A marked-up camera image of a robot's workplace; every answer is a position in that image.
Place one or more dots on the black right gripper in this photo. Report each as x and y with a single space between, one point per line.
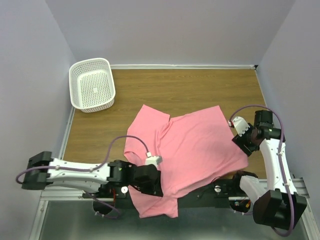
240 141

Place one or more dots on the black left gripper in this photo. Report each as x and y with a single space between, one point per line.
155 188

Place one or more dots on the pink t-shirt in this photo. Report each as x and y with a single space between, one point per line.
196 148

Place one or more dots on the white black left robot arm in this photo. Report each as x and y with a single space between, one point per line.
45 171

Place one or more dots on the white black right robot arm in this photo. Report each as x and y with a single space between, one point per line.
279 205

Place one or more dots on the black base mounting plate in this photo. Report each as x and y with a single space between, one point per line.
220 193

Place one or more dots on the white perforated plastic basket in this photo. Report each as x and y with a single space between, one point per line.
91 85

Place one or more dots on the white table edge strip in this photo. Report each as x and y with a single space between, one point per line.
180 67

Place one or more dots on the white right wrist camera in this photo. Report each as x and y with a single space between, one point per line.
240 125

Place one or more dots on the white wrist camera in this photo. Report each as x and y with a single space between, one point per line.
154 160
240 125

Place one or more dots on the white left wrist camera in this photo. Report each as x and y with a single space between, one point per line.
154 160

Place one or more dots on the aluminium front rail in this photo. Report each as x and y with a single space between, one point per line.
57 193

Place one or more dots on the aluminium rail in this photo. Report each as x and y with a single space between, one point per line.
62 143
57 193

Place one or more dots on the aluminium left side rail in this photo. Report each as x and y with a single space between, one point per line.
62 143

